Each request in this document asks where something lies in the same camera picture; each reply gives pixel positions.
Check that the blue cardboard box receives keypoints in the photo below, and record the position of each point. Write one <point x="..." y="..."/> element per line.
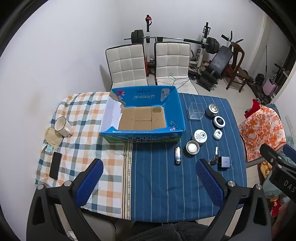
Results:
<point x="138" y="120"/>

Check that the white round lid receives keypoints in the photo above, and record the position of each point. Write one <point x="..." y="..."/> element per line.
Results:
<point x="199" y="136"/>

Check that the silver tin with gold top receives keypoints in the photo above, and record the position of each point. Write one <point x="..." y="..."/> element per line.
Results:
<point x="212" y="111"/>

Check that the black weight bench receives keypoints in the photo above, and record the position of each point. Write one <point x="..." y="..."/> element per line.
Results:
<point x="222" y="58"/>

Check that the teal paper note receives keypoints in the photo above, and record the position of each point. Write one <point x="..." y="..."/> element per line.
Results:
<point x="49" y="150"/>

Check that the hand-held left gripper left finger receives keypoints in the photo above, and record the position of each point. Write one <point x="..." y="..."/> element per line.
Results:
<point x="89" y="183"/>

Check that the purple bin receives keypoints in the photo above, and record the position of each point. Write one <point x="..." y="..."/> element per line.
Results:
<point x="270" y="87"/>

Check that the tin with white candle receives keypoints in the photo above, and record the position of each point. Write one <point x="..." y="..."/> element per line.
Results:
<point x="192" y="147"/>

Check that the white mug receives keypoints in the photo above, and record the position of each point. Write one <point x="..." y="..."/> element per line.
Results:
<point x="61" y="126"/>

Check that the white padded chair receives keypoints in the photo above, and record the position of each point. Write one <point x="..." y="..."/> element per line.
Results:
<point x="126" y="64"/>
<point x="172" y="60"/>

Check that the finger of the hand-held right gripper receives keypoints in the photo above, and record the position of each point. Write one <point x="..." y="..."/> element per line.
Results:
<point x="290" y="151"/>
<point x="268" y="153"/>

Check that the clear plastic box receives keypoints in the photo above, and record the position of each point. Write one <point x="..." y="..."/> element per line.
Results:
<point x="196" y="111"/>

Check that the bunch of keys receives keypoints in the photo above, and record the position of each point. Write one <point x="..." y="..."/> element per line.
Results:
<point x="215" y="157"/>

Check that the white earbud case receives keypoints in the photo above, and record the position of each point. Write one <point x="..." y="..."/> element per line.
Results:
<point x="217" y="134"/>

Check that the brown wooden chair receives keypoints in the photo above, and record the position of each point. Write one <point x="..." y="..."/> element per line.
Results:
<point x="240" y="55"/>

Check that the round tin with black lid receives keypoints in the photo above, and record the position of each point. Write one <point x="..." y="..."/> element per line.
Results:
<point x="219" y="121"/>

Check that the dark fleece clothing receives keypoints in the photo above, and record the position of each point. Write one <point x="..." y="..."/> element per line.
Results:
<point x="171" y="231"/>

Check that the colourful cloth pile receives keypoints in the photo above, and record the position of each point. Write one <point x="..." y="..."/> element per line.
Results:
<point x="274" y="201"/>

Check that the blue striped cloth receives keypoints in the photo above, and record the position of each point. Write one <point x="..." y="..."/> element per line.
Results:
<point x="157" y="185"/>

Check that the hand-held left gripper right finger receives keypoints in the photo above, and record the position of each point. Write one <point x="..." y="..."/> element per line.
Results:
<point x="209" y="183"/>

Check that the barbell on rack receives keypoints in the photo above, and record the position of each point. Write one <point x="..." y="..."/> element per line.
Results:
<point x="148" y="46"/>

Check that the dark printed lighter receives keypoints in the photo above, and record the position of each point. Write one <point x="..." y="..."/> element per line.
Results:
<point x="177" y="155"/>

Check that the plaid blanket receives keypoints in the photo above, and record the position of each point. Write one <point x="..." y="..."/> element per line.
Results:
<point x="81" y="125"/>

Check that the red cloth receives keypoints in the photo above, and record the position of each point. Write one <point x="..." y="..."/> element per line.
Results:
<point x="253" y="107"/>

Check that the black phone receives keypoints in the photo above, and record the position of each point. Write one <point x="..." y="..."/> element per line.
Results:
<point x="55" y="165"/>

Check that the grey charger cube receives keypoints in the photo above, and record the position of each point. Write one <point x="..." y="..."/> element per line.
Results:
<point x="223" y="163"/>

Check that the orange floral cloth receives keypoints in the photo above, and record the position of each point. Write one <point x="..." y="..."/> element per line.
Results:
<point x="261" y="132"/>

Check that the barbell with black plates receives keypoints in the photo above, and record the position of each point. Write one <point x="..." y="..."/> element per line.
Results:
<point x="137" y="36"/>

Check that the beige cloth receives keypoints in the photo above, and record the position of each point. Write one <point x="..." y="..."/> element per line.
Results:
<point x="52" y="140"/>

